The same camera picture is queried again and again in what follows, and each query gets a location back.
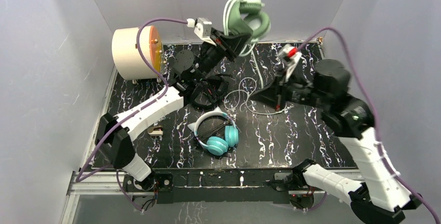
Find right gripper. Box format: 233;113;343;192
250;67;331;112

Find black headphones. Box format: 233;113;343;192
189;73;231;110

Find teal cat-ear headphones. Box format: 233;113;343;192
188;107;239;156

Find green headphones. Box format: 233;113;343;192
223;0;271;57

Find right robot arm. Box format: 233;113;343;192
251;59;421;223

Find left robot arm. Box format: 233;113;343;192
94;29;252;191

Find cream cylindrical drum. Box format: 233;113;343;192
112;25;163;81

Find small tan white clip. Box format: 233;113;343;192
147;125;164;137

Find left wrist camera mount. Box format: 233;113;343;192
187;17;216;45

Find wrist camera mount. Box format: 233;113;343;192
187;17;216;45
277;44;302;82

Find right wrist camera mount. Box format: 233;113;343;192
277;44;302;82

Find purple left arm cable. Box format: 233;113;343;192
75;17;189;213

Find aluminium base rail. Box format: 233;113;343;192
62;168;386;224

